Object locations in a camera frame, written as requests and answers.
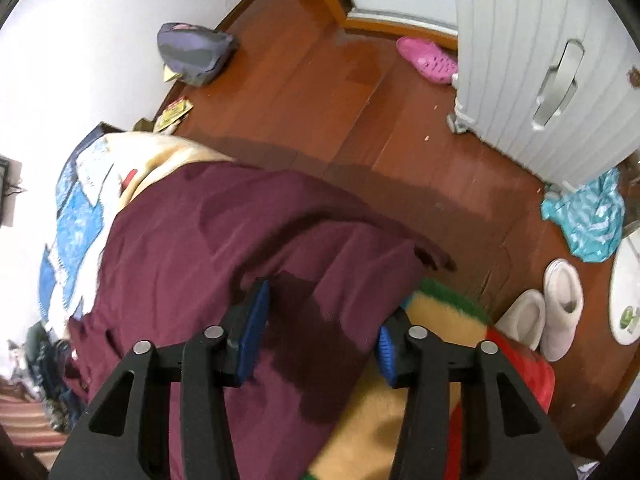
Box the yellow packets on floor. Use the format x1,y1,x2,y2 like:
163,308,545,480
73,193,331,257
152,98,194,134

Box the grey bag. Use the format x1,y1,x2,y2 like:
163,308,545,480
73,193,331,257
156,22,240,87

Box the white round container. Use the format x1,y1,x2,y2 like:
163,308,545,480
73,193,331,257
608,239,640,346

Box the teal patterned cloth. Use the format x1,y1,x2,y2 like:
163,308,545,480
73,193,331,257
540,167,626,264

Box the white fluffy slipper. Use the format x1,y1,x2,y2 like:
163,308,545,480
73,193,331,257
541,258,585,363
495,289,547,351

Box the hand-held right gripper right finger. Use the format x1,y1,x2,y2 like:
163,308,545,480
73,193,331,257
377,307,576,480

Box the pink clog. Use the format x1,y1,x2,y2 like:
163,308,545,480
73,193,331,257
396,36,459,85

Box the pile of clothes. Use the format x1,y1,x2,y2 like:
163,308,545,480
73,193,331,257
7,321,92,434

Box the blue patchwork bedsheet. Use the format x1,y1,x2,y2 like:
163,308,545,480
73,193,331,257
39,125,132,322

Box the silver door handle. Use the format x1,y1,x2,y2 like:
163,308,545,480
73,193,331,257
532,40,585,131

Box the maroon garment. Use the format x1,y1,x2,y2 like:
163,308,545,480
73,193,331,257
67,162,457,480

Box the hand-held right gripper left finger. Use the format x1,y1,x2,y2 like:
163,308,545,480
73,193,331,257
47,279,271,480

